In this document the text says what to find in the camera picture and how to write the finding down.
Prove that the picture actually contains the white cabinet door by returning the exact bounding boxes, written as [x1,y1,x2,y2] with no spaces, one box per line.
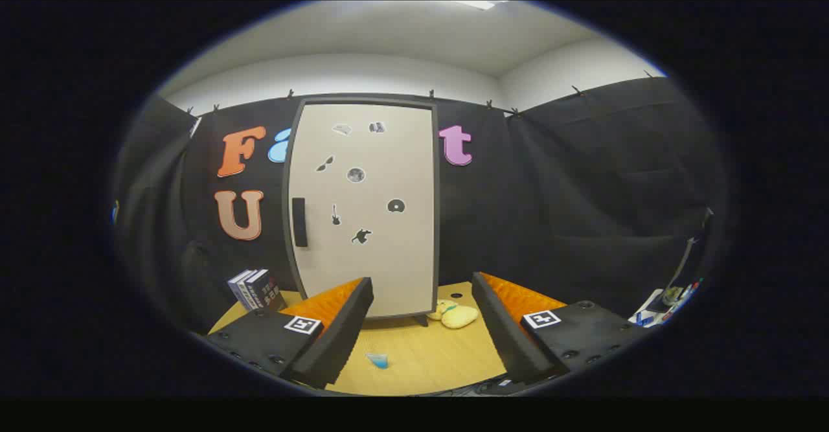
[288,103,435,319]

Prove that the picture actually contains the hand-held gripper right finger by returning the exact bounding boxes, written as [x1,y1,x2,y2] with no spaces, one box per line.
[471,271,648,386]

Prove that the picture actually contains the dark blue book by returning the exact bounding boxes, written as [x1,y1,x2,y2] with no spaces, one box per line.
[247,269,287,312]

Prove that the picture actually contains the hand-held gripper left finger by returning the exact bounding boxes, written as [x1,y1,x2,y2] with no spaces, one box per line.
[206,277,375,391]

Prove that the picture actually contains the yellow plush toy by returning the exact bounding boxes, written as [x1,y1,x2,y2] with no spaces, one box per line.
[427,299,480,329]

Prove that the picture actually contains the black door handle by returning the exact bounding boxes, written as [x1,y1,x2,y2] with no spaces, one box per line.
[292,197,308,247]

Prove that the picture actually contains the black backdrop cloth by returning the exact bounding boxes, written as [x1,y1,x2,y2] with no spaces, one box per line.
[113,77,729,335]

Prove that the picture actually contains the white spine book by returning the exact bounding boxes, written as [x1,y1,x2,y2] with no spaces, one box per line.
[236,269,261,310]

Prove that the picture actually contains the light blue spine book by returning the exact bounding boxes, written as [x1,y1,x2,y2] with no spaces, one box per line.
[228,270,250,308]

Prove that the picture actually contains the dark grey cabinet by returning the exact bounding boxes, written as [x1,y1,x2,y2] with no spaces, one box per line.
[282,97,441,327]

